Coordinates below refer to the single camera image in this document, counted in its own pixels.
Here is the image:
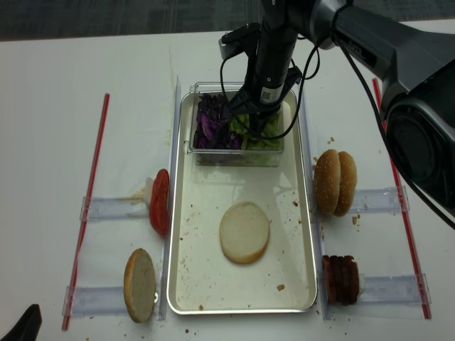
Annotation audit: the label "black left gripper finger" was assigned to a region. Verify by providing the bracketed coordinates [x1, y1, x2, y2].
[1, 304, 42, 341]

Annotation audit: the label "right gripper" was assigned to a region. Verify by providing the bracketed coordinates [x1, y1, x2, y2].
[228, 21, 302, 139]

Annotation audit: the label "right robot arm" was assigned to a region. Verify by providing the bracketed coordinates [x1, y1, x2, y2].
[220, 1, 454, 212]

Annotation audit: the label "green lettuce in container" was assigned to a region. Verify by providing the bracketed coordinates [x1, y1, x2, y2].
[227, 110, 282, 151]

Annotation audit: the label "white tomato pusher block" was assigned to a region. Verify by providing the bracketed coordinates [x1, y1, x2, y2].
[143, 177, 154, 207]

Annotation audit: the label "red tomato slices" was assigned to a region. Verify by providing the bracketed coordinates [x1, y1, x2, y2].
[149, 168, 170, 237]

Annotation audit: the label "bacon meat patties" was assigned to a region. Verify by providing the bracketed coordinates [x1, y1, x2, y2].
[322, 255, 360, 305]

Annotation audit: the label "clear plastic container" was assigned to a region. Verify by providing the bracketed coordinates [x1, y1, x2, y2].
[185, 82, 284, 166]

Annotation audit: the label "purple cabbage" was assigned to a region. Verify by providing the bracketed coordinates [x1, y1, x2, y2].
[193, 93, 242, 150]

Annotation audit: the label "sesame bun front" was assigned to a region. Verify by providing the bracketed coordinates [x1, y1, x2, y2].
[314, 149, 341, 215]

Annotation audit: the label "sesame bun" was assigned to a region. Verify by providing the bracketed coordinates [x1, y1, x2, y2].
[314, 149, 341, 215]
[334, 151, 357, 217]

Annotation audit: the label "sesame bun rear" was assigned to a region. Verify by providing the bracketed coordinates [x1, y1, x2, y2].
[334, 151, 357, 217]

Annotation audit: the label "bottom bun on tray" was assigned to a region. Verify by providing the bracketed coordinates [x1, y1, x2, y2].
[219, 201, 270, 264]

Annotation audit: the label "metal tray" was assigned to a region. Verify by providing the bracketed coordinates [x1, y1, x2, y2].
[167, 93, 318, 315]

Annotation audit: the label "left bun half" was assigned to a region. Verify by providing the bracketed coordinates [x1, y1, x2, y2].
[124, 248, 156, 323]

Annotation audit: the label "left red strip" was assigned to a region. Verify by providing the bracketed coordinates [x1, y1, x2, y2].
[61, 93, 110, 332]

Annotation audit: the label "red strip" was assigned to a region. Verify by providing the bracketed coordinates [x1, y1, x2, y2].
[371, 77, 433, 320]
[61, 93, 110, 332]

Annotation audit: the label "white patty pusher block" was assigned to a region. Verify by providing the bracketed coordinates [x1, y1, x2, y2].
[358, 274, 365, 297]

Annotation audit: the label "right red strip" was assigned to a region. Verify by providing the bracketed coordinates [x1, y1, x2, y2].
[371, 77, 433, 320]

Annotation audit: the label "lower left clear rail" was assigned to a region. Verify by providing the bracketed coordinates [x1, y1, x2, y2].
[62, 286, 128, 317]

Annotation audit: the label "left long clear rail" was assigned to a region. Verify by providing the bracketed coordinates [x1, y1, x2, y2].
[157, 75, 181, 321]

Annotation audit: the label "long clear rail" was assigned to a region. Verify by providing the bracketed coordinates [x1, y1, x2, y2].
[157, 75, 181, 321]
[298, 88, 333, 321]

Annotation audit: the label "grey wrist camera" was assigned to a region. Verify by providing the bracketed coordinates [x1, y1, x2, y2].
[218, 23, 260, 60]

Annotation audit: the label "upper left clear rail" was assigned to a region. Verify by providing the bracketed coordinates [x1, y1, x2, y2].
[80, 197, 149, 222]

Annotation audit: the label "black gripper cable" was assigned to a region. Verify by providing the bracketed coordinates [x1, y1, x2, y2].
[218, 0, 455, 231]

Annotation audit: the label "upper right clear rail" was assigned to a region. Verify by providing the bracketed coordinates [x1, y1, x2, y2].
[349, 187, 410, 213]

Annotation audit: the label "right long clear rail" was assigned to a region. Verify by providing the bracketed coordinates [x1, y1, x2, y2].
[298, 88, 333, 321]

